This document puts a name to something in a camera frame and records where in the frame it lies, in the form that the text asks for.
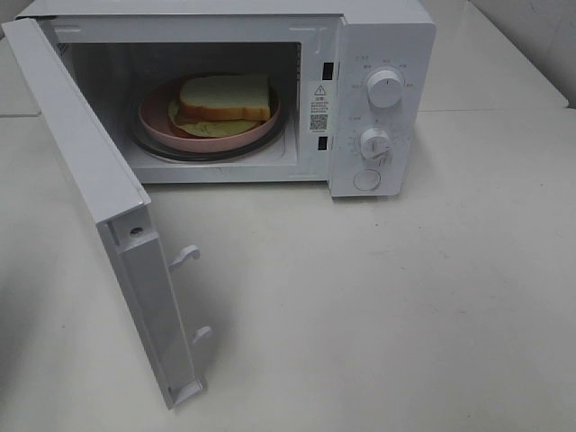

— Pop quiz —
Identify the pink round plate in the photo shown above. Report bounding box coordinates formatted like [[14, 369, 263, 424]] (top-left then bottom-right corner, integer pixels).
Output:
[[138, 76, 282, 156]]

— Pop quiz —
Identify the white warning label sticker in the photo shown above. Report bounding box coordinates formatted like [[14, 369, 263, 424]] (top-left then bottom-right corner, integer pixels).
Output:
[[305, 81, 335, 133]]

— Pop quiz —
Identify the upper white power knob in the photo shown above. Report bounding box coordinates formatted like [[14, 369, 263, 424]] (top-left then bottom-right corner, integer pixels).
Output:
[[365, 67, 404, 109]]

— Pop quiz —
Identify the white microwave door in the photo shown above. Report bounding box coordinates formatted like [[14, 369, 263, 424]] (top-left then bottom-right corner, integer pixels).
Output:
[[2, 18, 212, 410]]

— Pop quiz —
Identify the round white door button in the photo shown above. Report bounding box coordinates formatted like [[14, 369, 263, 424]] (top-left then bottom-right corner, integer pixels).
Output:
[[354, 169, 381, 192]]

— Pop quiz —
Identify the sandwich with lettuce and bacon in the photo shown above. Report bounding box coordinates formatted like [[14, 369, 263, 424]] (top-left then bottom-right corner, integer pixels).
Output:
[[167, 75, 272, 139]]

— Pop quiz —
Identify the white microwave oven body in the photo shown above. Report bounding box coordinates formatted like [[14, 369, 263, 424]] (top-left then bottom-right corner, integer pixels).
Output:
[[14, 1, 436, 197]]

